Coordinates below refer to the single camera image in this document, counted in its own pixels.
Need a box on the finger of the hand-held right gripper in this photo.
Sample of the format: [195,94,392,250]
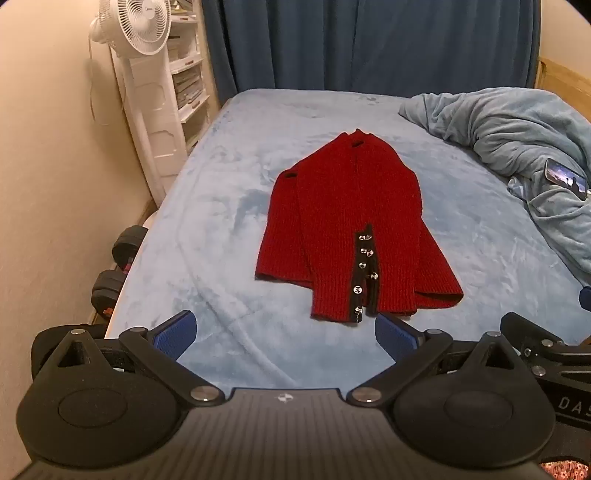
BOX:
[501,312,591,377]

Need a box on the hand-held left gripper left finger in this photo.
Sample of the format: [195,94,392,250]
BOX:
[45,310,227,407]

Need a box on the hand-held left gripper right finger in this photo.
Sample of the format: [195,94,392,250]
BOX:
[346,313,531,407]

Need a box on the red knit cardigan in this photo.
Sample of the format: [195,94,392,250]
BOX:
[255,130,464,324]

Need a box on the floral patterned cloth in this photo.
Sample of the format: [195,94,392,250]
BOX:
[540,459,591,480]

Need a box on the black dumbbell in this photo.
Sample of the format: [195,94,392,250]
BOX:
[113,225,149,274]
[91,269,129,322]

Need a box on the bed with light blue sheet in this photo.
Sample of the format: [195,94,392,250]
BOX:
[104,88,591,393]

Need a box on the smartphone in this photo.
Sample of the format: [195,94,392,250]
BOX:
[544,158,589,200]

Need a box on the crumpled light blue blanket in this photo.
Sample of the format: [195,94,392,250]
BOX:
[398,88,591,287]

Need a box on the stack of magazines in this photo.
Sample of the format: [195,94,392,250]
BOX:
[172,68,205,109]

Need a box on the wooden headboard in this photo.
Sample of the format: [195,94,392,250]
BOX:
[536,58,591,93]

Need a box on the white shelf unit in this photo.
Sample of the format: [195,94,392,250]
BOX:
[131,0,220,160]

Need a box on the dark blue curtain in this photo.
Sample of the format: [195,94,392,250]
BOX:
[198,0,541,100]

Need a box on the white standing fan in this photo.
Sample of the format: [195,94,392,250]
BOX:
[89,0,172,201]

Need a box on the fan power cable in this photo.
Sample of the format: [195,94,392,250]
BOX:
[87,55,100,123]

